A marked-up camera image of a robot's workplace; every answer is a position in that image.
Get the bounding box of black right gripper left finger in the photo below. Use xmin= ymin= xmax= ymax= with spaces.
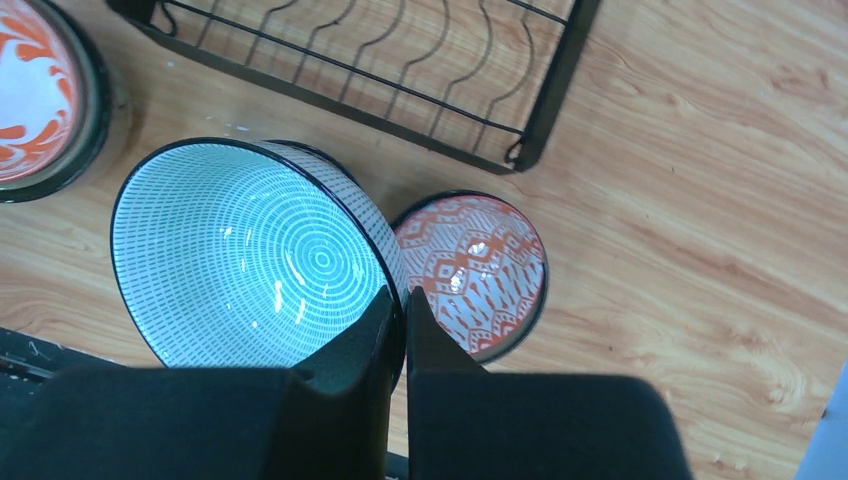
xmin=1 ymin=289 xmax=394 ymax=479

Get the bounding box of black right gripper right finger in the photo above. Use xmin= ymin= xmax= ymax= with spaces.
xmin=406 ymin=288 xmax=692 ymax=479

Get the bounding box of teal dashed pattern bowl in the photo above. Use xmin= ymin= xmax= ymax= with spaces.
xmin=110 ymin=137 xmax=410 ymax=368

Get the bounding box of orange geometric pattern bowl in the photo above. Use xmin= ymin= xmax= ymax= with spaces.
xmin=391 ymin=190 xmax=549 ymax=364

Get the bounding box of orange floral pattern bowl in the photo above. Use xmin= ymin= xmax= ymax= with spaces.
xmin=1 ymin=1 xmax=84 ymax=184

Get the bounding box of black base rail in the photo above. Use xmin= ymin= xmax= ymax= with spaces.
xmin=1 ymin=327 xmax=117 ymax=435

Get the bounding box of black wire dish rack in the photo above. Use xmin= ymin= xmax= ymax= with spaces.
xmin=110 ymin=0 xmax=600 ymax=175

